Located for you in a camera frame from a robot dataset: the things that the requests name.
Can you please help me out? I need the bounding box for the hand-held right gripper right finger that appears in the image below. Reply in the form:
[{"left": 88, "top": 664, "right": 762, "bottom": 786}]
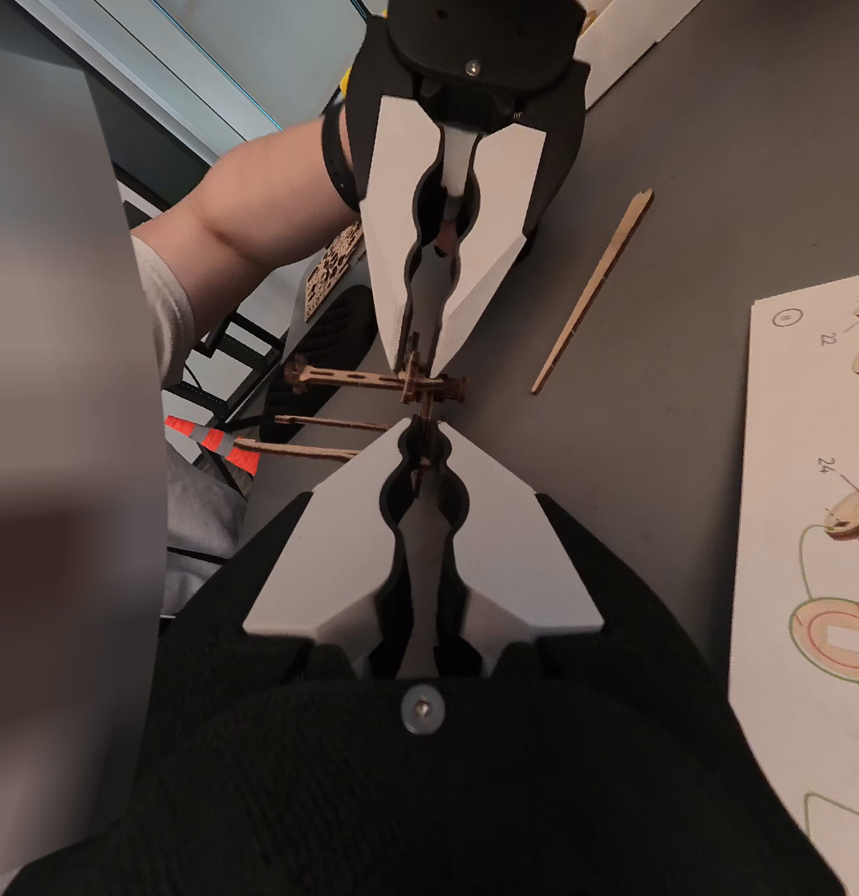
[{"left": 429, "top": 420, "right": 605, "bottom": 679}]

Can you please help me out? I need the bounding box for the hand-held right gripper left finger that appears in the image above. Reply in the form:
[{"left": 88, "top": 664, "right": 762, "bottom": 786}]
[{"left": 242, "top": 416, "right": 416, "bottom": 676}]

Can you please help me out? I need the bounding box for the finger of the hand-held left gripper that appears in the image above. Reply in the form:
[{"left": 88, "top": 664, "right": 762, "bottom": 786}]
[
  {"left": 428, "top": 125, "right": 547, "bottom": 377},
  {"left": 361, "top": 95, "right": 443, "bottom": 373}
]

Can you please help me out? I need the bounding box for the wooden model assembly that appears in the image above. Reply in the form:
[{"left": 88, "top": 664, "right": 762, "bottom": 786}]
[{"left": 232, "top": 332, "right": 468, "bottom": 499}]

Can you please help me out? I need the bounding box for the person's left forearm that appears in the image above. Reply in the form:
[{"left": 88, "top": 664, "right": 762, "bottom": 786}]
[{"left": 130, "top": 115, "right": 364, "bottom": 330}]

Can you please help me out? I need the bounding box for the laser-cut wooden parts sheet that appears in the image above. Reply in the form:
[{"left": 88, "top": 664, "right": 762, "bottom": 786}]
[{"left": 304, "top": 223, "right": 366, "bottom": 323}]

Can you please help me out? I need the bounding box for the long wooden stick part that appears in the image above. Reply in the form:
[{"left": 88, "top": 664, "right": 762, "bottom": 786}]
[{"left": 531, "top": 188, "right": 655, "bottom": 397}]

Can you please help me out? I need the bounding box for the white cardboard box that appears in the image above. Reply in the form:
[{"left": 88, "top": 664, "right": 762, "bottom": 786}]
[{"left": 580, "top": 0, "right": 705, "bottom": 111}]

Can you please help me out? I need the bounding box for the orange and grey striped object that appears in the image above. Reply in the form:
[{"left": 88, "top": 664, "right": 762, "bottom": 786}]
[{"left": 164, "top": 414, "right": 261, "bottom": 478}]

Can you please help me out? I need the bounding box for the window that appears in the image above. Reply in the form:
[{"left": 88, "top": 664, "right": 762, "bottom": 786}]
[{"left": 13, "top": 0, "right": 370, "bottom": 167}]

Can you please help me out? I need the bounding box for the printed instruction sheet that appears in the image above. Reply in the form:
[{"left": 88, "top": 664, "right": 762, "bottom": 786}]
[{"left": 728, "top": 269, "right": 859, "bottom": 896}]

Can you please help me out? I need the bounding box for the black metal frame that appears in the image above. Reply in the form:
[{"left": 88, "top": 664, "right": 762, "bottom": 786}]
[{"left": 160, "top": 311, "right": 288, "bottom": 422}]

